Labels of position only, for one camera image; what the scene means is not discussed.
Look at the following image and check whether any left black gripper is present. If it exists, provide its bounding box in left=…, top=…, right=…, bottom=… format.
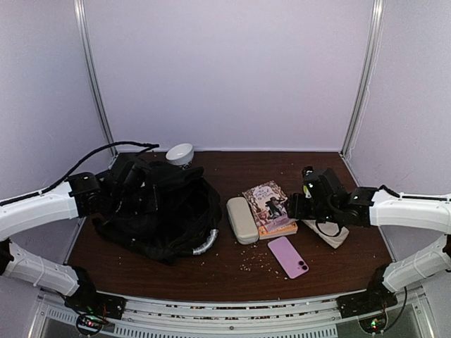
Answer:
left=109, top=183, right=159, bottom=215

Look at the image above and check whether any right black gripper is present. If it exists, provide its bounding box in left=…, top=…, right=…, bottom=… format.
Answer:
left=284, top=194, right=338, bottom=224

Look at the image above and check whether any black student backpack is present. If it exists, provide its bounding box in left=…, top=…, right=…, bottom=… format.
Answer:
left=92, top=161, right=222, bottom=264

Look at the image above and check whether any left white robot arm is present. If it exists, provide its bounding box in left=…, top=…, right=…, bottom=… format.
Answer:
left=1, top=160, right=156, bottom=313

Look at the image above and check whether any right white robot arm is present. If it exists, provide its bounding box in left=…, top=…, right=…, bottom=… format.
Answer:
left=285, top=166, right=450, bottom=311

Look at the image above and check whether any orange paperback book underneath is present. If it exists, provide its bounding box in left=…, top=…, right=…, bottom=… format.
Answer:
left=258, top=222, right=298, bottom=240

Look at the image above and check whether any illustrated paperback book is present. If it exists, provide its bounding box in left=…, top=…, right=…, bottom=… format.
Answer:
left=242, top=180, right=295, bottom=232

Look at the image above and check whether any cream fabric pencil pouch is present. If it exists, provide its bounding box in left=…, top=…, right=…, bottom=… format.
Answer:
left=302, top=220, right=350, bottom=249

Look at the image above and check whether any white patterned ceramic bowl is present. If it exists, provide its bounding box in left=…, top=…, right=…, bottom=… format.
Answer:
left=166, top=143, right=194, bottom=168

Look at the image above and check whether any pink smartphone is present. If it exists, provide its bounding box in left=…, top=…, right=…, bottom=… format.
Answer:
left=267, top=237, right=309, bottom=280

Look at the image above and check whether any beige glasses case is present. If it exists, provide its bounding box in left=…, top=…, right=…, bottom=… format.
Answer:
left=226, top=197, right=259, bottom=245

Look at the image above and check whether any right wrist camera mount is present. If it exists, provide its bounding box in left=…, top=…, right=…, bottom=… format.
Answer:
left=302, top=165, right=314, bottom=199

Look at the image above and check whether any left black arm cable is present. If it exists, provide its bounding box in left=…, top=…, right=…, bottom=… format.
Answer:
left=38, top=141, right=160, bottom=194

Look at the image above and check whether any front aluminium rail base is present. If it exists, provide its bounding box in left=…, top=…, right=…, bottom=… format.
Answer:
left=27, top=277, right=438, bottom=338

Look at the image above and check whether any right aluminium frame post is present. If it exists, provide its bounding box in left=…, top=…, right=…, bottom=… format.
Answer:
left=340, top=0, right=385, bottom=159

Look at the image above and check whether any aluminium frame post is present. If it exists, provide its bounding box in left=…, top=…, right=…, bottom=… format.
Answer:
left=340, top=0, right=385, bottom=159
left=73, top=0, right=114, bottom=144

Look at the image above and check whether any left aluminium frame post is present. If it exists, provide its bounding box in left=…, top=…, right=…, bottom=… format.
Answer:
left=73, top=0, right=114, bottom=144

